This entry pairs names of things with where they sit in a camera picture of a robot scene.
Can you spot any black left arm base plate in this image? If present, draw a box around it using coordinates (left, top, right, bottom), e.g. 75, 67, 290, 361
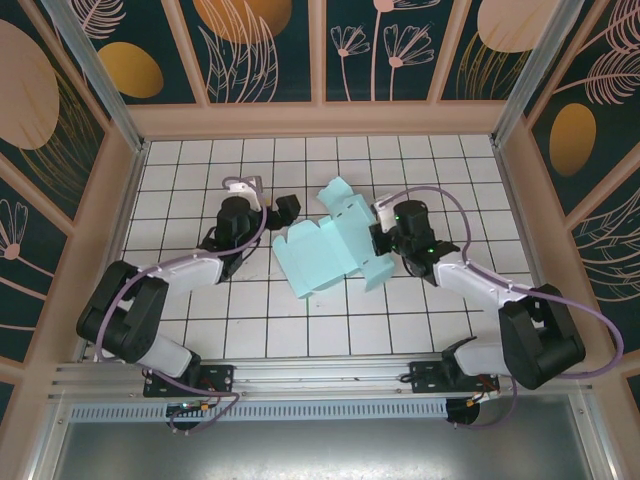
143, 364, 236, 399

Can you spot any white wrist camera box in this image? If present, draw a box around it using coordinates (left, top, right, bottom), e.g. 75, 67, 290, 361
372, 198, 397, 234
221, 175, 265, 211

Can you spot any grey metal sheet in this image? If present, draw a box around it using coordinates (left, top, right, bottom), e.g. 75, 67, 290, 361
29, 394, 616, 480

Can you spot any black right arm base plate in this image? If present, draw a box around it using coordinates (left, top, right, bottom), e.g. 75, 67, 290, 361
408, 360, 501, 396

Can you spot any grey slotted cable duct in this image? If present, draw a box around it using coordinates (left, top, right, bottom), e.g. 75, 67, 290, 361
69, 398, 450, 422

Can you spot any light blue paper box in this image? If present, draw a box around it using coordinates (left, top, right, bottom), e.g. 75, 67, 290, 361
271, 175, 396, 301

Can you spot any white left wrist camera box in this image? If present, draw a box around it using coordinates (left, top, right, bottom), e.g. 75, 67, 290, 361
221, 175, 265, 211

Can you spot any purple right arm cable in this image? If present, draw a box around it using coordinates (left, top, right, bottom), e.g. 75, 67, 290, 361
375, 185, 626, 431

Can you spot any aluminium side rail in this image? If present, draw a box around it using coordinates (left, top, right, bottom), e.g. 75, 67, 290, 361
493, 140, 569, 354

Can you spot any aluminium corner post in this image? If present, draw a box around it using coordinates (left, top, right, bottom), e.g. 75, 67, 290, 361
492, 0, 602, 147
39, 0, 150, 154

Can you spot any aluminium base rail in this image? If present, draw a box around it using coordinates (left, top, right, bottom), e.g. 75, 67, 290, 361
47, 353, 596, 401

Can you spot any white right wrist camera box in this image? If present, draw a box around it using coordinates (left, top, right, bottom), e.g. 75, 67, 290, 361
372, 198, 397, 234

